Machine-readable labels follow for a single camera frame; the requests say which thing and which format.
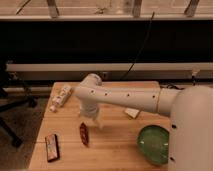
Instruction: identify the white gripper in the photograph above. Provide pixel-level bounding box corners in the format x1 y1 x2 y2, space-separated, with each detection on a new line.
80 103 102 128

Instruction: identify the red chili pepper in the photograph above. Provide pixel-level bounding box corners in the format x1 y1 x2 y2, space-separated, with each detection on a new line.
80 122 89 146

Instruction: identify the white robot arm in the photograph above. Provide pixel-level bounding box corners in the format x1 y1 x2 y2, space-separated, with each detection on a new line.
74 74 213 171

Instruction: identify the white sponge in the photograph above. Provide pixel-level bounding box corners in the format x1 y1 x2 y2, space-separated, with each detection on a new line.
125 108 140 119

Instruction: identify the white tube package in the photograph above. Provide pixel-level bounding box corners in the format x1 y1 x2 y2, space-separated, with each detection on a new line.
49 84 72 112

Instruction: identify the white baseboard heater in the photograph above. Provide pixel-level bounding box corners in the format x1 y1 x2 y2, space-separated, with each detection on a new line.
7 62 213 80

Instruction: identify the dark candy bar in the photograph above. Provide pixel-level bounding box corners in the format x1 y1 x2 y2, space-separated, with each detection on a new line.
45 134 60 162

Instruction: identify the green plate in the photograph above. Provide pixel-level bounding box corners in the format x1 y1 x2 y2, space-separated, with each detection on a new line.
137 125 169 166

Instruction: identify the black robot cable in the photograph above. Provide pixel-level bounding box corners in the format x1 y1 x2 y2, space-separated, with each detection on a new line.
159 74 198 91

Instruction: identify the black hanging cable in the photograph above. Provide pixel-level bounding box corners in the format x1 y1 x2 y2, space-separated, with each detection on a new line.
118 11 156 82

